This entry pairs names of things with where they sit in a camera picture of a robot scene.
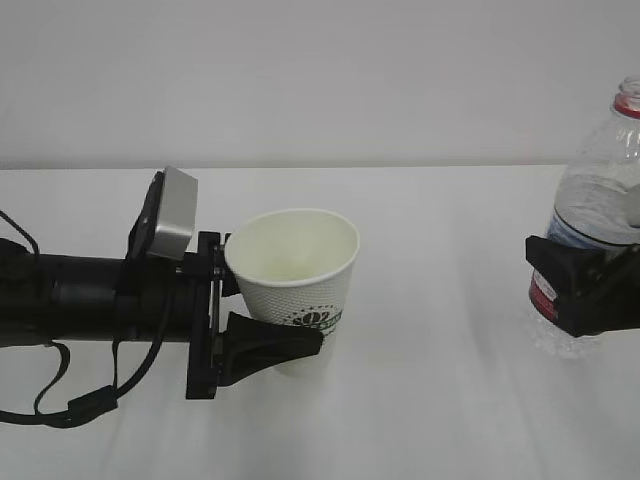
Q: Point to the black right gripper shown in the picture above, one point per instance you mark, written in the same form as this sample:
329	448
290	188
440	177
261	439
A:
597	292

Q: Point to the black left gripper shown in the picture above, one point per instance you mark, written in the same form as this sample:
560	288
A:
252	345

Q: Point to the white paper coffee cup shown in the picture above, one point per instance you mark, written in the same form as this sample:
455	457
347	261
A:
294	268

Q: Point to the clear plastic water bottle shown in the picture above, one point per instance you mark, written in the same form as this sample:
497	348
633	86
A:
596	205

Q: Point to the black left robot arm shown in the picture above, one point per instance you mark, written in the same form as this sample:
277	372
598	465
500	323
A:
56	297

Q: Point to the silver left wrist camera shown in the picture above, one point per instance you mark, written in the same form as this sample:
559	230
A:
166	222

